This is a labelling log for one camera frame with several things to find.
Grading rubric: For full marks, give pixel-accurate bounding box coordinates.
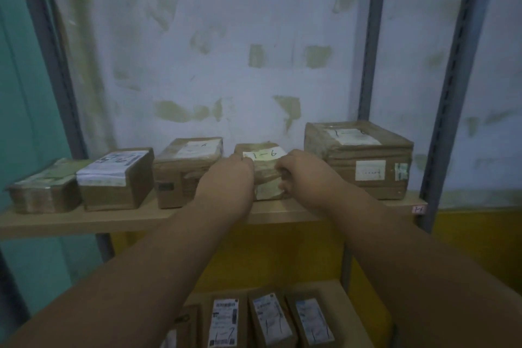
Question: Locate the person's right hand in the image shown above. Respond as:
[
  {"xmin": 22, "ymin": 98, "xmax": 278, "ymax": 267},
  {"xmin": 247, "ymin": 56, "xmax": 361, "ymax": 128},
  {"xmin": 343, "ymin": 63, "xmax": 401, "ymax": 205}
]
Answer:
[{"xmin": 275, "ymin": 150, "xmax": 356, "ymax": 214}]

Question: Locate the person's left hand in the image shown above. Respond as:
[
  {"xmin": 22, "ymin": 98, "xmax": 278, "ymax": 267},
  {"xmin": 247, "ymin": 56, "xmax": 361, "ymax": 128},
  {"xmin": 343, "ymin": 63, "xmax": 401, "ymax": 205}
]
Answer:
[{"xmin": 195, "ymin": 153, "xmax": 257, "ymax": 218}]

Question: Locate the tall taped parcel 1-6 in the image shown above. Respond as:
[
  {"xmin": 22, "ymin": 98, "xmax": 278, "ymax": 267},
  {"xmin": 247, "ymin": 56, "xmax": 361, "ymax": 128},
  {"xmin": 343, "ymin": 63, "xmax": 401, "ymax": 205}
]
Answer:
[{"xmin": 233, "ymin": 142, "xmax": 291, "ymax": 202}]

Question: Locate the small taped cardboard box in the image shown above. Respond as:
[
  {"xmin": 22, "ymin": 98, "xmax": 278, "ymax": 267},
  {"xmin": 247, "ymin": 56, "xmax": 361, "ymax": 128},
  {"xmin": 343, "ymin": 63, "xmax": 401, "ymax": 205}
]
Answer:
[{"xmin": 303, "ymin": 120, "xmax": 415, "ymax": 201}]

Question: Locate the metal shelving rack with boards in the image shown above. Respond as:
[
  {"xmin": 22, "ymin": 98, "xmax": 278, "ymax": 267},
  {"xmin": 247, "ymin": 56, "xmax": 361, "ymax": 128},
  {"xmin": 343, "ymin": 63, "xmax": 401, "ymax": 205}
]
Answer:
[{"xmin": 0, "ymin": 0, "xmax": 522, "ymax": 348}]

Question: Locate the small box red-topped label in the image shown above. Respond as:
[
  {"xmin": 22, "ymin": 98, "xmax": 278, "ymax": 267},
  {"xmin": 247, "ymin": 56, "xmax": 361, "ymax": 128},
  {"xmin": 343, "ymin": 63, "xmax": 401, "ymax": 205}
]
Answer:
[{"xmin": 76, "ymin": 147, "xmax": 156, "ymax": 213}]

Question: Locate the small parcel marked 1-7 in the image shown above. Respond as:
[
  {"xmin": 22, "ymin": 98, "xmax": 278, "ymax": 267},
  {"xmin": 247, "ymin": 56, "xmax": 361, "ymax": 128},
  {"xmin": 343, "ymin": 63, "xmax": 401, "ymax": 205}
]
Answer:
[{"xmin": 207, "ymin": 296, "xmax": 250, "ymax": 348}]

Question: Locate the brown box label 1-7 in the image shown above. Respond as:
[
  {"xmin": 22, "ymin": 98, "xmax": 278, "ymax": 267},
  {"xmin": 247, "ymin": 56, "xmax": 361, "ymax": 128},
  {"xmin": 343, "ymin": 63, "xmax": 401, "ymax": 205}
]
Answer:
[{"xmin": 284, "ymin": 289, "xmax": 338, "ymax": 348}]

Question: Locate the box with orange stripes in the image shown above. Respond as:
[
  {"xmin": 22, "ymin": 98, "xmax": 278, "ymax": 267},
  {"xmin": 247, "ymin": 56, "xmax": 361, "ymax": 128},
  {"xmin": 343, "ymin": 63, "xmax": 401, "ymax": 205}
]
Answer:
[{"xmin": 247, "ymin": 288, "xmax": 299, "ymax": 348}]

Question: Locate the person's left forearm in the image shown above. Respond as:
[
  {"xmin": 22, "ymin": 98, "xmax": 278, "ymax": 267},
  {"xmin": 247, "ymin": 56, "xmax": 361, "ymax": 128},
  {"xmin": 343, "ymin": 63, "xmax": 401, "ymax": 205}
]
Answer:
[{"xmin": 0, "ymin": 196, "xmax": 250, "ymax": 348}]

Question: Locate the person's right forearm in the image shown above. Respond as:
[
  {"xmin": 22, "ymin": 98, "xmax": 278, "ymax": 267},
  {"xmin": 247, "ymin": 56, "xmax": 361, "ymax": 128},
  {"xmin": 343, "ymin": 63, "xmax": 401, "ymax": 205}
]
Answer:
[{"xmin": 322, "ymin": 187, "xmax": 522, "ymax": 348}]

